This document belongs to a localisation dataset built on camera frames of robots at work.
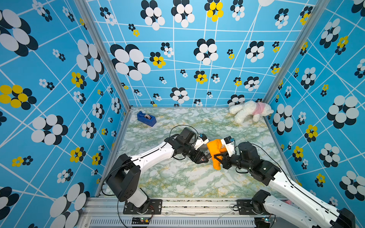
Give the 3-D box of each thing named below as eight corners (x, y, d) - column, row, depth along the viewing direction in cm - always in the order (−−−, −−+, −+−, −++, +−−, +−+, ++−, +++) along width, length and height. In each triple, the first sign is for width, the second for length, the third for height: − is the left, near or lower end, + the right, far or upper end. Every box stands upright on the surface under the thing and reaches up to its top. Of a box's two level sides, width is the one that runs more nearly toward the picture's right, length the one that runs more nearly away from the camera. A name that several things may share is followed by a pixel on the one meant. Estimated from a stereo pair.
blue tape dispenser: (138, 121, 114) (135, 114, 108) (142, 116, 117) (140, 110, 111) (152, 127, 110) (150, 121, 104) (156, 122, 113) (154, 115, 107)
